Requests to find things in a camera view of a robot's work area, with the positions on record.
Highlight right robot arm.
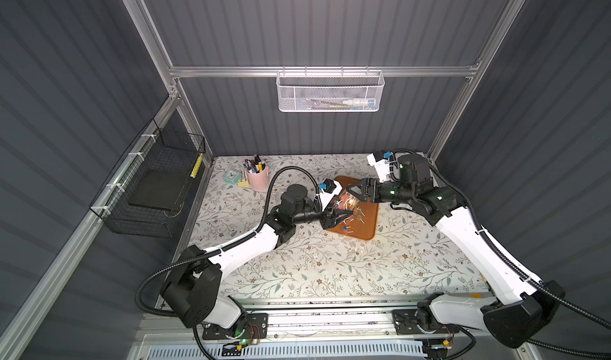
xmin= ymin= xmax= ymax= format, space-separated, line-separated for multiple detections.
xmin=347 ymin=151 xmax=564 ymax=348

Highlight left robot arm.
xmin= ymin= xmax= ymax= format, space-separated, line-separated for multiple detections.
xmin=160 ymin=180 xmax=353 ymax=336

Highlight pile of lollipop candies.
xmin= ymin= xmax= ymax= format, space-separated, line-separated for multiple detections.
xmin=339 ymin=207 xmax=369 ymax=236

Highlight brown wooden tray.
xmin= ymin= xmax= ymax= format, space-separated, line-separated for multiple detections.
xmin=328 ymin=175 xmax=379 ymax=241

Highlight pink pen cup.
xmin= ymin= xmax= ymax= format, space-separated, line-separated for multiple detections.
xmin=247 ymin=167 xmax=270 ymax=192

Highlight white marker in basket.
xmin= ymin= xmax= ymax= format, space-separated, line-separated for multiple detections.
xmin=342 ymin=98 xmax=376 ymax=109

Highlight pens in pink cup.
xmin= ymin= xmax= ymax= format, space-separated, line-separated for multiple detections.
xmin=243 ymin=155 xmax=267 ymax=174

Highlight small green alarm clock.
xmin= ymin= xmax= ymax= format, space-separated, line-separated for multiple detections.
xmin=223 ymin=169 xmax=242 ymax=185

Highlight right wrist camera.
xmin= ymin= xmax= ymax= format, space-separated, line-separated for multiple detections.
xmin=367 ymin=150 xmax=394 ymax=183

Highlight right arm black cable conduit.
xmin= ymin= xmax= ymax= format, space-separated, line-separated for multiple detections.
xmin=388 ymin=147 xmax=611 ymax=360

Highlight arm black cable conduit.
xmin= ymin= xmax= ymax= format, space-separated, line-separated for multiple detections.
xmin=388 ymin=147 xmax=611 ymax=360
xmin=133 ymin=166 xmax=321 ymax=360

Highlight white mesh wall basket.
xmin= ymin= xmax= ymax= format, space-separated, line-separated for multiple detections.
xmin=275 ymin=67 xmax=385 ymax=113

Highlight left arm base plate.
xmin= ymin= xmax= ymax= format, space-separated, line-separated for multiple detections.
xmin=201 ymin=312 xmax=269 ymax=340

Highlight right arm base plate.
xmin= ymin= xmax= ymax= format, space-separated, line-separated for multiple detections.
xmin=391 ymin=309 xmax=459 ymax=335

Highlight black wire wall basket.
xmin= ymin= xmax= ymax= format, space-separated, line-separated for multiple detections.
xmin=90 ymin=121 xmax=206 ymax=238

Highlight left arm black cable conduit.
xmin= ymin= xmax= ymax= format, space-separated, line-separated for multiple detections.
xmin=133 ymin=166 xmax=321 ymax=360

